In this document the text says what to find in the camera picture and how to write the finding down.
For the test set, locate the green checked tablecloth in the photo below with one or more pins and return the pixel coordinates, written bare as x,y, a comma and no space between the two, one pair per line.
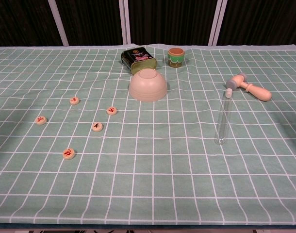
162,157

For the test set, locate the wooden toy hammer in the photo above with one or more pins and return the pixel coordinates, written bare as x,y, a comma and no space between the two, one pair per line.
257,91

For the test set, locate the white frame post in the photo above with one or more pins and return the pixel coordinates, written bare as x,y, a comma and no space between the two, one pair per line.
125,21
218,21
58,23

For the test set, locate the beige upturned bowl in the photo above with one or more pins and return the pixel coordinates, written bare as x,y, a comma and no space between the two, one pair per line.
148,87

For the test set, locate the dark green food tin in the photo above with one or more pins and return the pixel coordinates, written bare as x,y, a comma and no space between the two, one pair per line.
136,57

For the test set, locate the green and orange cup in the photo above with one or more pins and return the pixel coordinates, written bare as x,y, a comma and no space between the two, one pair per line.
176,59

